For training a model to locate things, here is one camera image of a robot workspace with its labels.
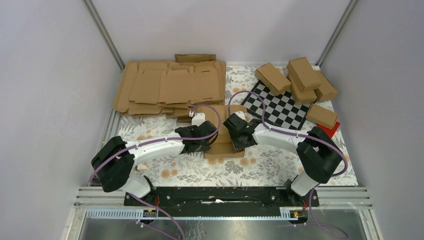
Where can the black white checkerboard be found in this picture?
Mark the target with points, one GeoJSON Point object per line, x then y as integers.
{"type": "Point", "coordinates": [281, 110]}

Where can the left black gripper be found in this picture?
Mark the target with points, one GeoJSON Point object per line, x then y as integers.
{"type": "Point", "coordinates": [205, 147]}

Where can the stack of flat cardboard blanks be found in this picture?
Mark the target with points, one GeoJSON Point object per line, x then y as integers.
{"type": "Point", "coordinates": [170, 87]}

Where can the floral patterned table mat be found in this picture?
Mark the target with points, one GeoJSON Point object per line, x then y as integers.
{"type": "Point", "coordinates": [261, 165]}

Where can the folded brown box middle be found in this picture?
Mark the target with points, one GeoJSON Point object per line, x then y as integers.
{"type": "Point", "coordinates": [300, 98]}

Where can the yellow green small tool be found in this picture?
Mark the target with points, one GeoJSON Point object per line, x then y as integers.
{"type": "Point", "coordinates": [141, 168]}

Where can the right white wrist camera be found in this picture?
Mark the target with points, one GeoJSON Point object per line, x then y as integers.
{"type": "Point", "coordinates": [241, 115]}

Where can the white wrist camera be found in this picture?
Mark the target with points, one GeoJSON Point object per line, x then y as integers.
{"type": "Point", "coordinates": [241, 115]}
{"type": "Point", "coordinates": [197, 118]}

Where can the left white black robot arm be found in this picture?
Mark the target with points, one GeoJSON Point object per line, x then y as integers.
{"type": "Point", "coordinates": [115, 164]}

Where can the brown cardboard box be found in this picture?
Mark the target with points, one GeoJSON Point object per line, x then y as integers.
{"type": "Point", "coordinates": [222, 148]}

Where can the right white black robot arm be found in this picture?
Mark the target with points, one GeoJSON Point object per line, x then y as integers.
{"type": "Point", "coordinates": [318, 154]}

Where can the folded brown box near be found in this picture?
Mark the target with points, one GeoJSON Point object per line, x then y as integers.
{"type": "Point", "coordinates": [322, 116]}

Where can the folded brown box right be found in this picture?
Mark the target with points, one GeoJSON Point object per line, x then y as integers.
{"type": "Point", "coordinates": [326, 91]}

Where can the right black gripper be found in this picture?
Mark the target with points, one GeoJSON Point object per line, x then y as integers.
{"type": "Point", "coordinates": [237, 145]}

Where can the folded brown box top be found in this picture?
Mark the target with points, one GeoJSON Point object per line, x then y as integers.
{"type": "Point", "coordinates": [303, 75]}

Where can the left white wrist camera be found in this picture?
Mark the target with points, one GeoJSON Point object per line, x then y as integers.
{"type": "Point", "coordinates": [197, 118]}

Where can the folded brown box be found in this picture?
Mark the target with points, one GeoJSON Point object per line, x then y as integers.
{"type": "Point", "coordinates": [322, 116]}
{"type": "Point", "coordinates": [303, 75]}
{"type": "Point", "coordinates": [273, 79]}
{"type": "Point", "coordinates": [300, 98]}
{"type": "Point", "coordinates": [326, 91]}

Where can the folded brown box far left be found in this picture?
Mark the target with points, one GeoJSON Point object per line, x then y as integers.
{"type": "Point", "coordinates": [273, 79]}

